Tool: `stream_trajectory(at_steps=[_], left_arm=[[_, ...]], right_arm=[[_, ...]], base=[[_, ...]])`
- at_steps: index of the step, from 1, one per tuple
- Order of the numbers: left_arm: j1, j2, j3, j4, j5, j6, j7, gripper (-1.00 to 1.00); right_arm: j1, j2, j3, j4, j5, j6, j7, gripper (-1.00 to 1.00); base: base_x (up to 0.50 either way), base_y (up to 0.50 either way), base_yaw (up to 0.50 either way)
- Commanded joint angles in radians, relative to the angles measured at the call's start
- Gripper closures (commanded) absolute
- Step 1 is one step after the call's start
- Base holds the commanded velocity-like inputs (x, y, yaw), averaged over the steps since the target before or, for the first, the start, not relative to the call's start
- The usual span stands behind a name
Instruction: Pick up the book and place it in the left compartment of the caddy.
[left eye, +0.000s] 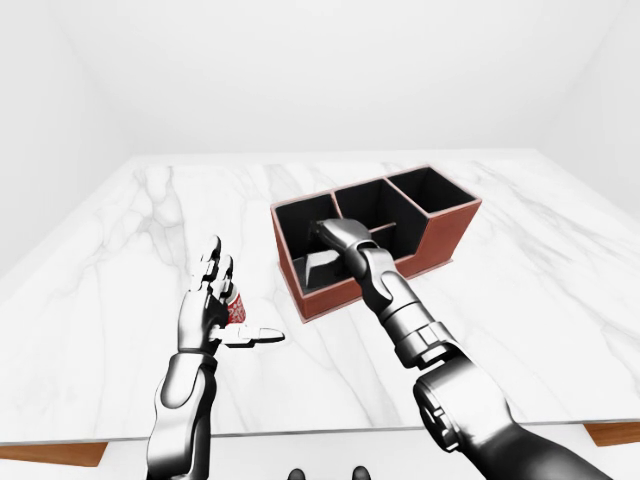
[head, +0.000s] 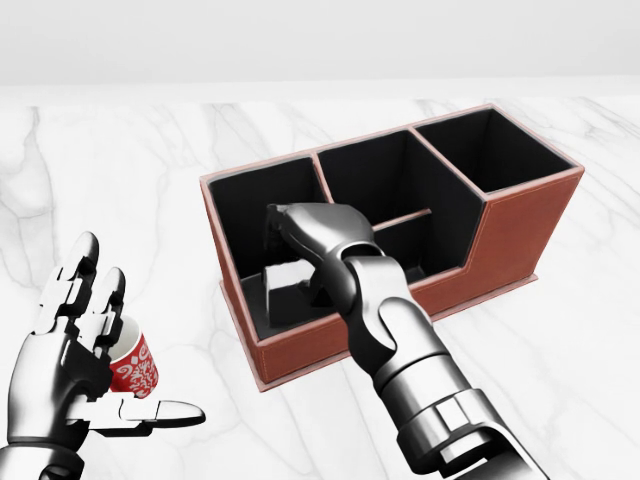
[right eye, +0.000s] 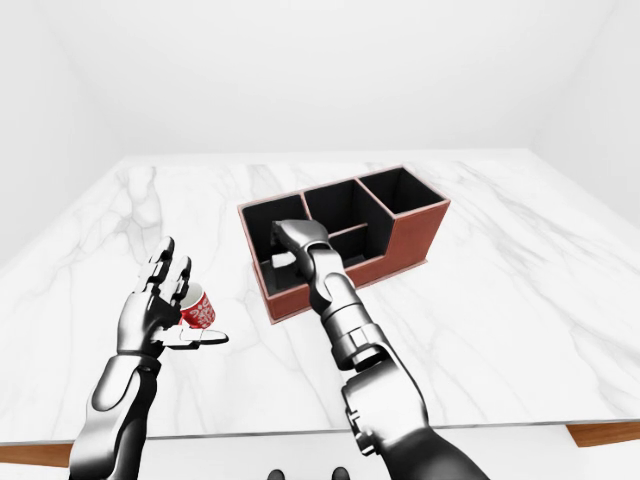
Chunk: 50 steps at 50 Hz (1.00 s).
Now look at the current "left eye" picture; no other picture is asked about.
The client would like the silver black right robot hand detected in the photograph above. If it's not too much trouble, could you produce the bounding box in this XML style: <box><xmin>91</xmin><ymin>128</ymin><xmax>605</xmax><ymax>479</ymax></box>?
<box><xmin>301</xmin><ymin>217</ymin><xmax>376</xmax><ymax>291</ymax></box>

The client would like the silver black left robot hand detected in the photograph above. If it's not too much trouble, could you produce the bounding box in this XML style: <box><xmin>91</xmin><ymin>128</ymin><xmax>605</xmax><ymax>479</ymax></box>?
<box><xmin>177</xmin><ymin>234</ymin><xmax>287</xmax><ymax>355</ymax></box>

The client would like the red white patterned book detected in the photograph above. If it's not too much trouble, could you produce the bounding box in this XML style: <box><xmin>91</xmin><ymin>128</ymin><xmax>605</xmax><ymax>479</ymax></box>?
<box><xmin>226</xmin><ymin>291</ymin><xmax>248</xmax><ymax>327</ymax></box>

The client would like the red-brown desk caddy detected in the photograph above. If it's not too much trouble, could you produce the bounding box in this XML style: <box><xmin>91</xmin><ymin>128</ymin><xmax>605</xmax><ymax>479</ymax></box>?
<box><xmin>269</xmin><ymin>162</ymin><xmax>484</xmax><ymax>325</ymax></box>

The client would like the brown wooden table support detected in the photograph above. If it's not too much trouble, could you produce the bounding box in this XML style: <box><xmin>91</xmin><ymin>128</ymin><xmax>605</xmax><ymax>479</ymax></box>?
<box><xmin>583</xmin><ymin>421</ymin><xmax>640</xmax><ymax>447</ymax></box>
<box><xmin>0</xmin><ymin>441</ymin><xmax>109</xmax><ymax>464</ymax></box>

